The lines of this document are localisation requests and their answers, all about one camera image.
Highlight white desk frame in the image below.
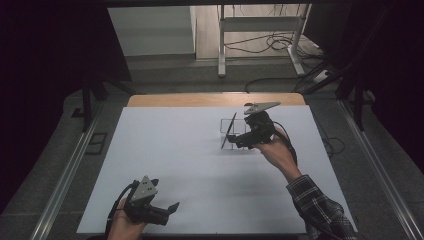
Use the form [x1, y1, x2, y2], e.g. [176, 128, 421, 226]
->
[217, 3, 313, 78]

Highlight right hand-held gripper cable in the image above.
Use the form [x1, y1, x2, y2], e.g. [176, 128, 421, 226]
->
[273, 120, 299, 166]

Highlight person's left hand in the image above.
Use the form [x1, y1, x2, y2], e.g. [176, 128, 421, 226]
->
[106, 198, 149, 240]

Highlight black metal stand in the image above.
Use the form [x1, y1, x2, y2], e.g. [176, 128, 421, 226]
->
[71, 78, 134, 133]
[334, 76, 378, 131]

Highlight metal floor rail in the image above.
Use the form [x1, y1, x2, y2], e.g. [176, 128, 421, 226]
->
[39, 99, 104, 240]
[338, 99, 424, 240]

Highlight hand-held gripper cable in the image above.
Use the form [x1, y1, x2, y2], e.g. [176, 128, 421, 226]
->
[104, 181, 139, 238]
[273, 120, 299, 166]

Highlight white partition panel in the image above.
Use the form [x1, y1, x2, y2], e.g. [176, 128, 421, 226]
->
[107, 5, 198, 58]

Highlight white power strip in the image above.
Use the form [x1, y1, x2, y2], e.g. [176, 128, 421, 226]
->
[313, 69, 331, 84]

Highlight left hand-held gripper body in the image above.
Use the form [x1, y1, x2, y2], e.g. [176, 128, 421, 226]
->
[123, 175, 170, 227]

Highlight person's right hand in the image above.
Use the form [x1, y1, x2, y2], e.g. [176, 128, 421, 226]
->
[254, 125, 303, 183]

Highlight left hand-held gripper cable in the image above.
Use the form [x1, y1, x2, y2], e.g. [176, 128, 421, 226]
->
[104, 181, 139, 238]

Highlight black floor plate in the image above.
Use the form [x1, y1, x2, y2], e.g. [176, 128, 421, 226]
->
[84, 132, 108, 156]

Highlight black curtain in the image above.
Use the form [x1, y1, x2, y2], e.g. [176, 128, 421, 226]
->
[0, 0, 132, 214]
[304, 0, 424, 164]

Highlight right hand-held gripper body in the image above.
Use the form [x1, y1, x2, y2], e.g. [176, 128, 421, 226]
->
[234, 101, 282, 150]

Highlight clear acrylic pen holder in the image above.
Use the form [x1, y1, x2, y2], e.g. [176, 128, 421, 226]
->
[219, 117, 259, 152]

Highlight dark pencil with orange end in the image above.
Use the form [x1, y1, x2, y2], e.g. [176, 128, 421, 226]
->
[220, 112, 238, 150]

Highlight thin black looped cable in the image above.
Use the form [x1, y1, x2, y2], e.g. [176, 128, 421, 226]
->
[321, 136, 346, 158]

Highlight tangled black floor cables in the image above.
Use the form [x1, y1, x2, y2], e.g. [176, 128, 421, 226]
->
[223, 31, 323, 56]

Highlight black floor cable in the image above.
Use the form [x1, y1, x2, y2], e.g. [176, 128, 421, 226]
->
[244, 77, 301, 94]

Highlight white table mat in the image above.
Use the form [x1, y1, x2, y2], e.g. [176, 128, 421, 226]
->
[76, 105, 358, 236]

